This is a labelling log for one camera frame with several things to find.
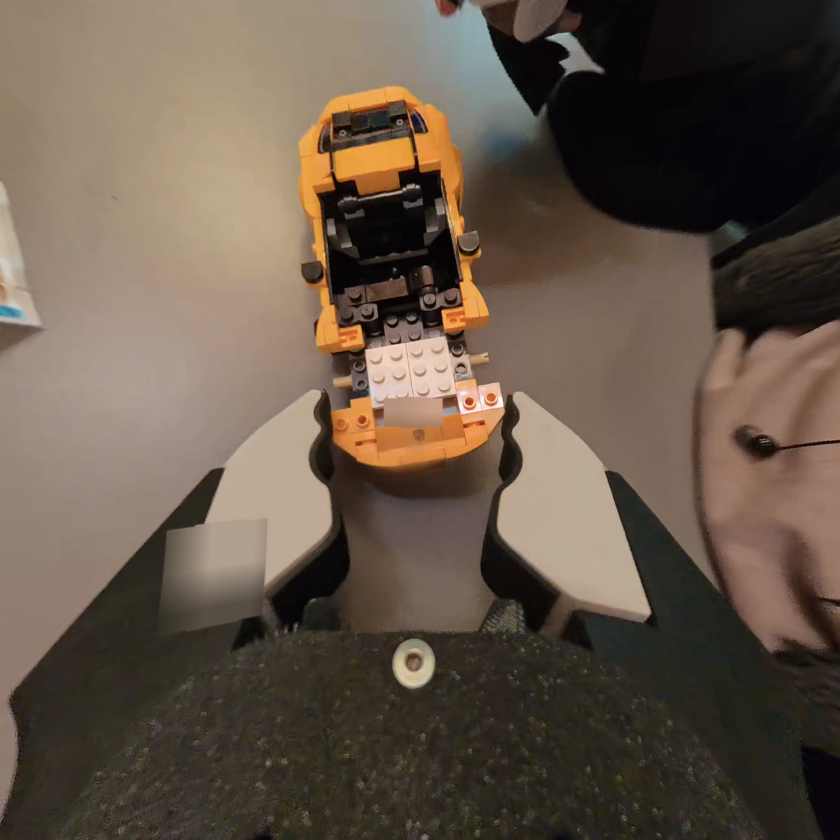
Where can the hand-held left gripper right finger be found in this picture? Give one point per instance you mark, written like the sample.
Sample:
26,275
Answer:
571,525

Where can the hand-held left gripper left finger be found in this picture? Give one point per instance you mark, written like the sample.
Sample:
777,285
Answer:
282,492

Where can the orange lego car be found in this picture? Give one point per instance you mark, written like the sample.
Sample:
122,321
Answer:
374,161

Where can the person's right hand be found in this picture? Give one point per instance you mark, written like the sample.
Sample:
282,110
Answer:
499,16

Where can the beige hoodie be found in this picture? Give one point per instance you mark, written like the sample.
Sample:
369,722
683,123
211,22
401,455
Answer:
768,525

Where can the white sticker sheet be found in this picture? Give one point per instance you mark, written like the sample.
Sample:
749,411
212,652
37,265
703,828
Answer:
16,275

